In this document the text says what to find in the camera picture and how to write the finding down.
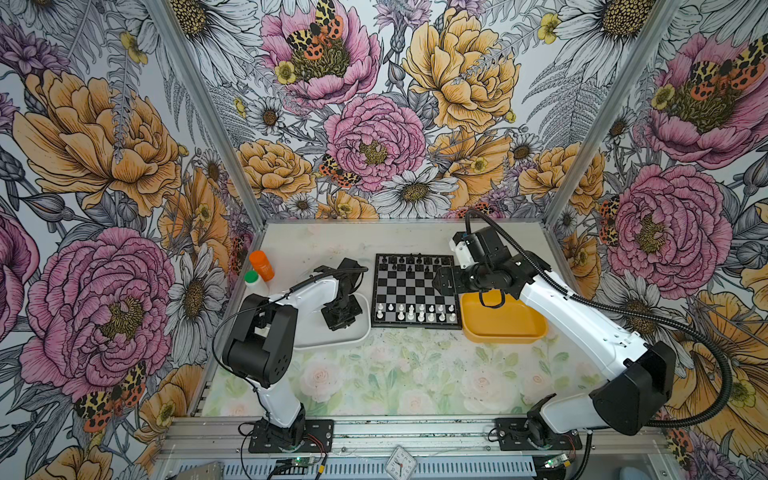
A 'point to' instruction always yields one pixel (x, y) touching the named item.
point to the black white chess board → (404, 294)
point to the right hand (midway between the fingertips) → (451, 290)
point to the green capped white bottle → (252, 280)
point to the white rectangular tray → (311, 328)
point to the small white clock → (401, 464)
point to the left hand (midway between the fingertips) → (348, 330)
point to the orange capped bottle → (262, 266)
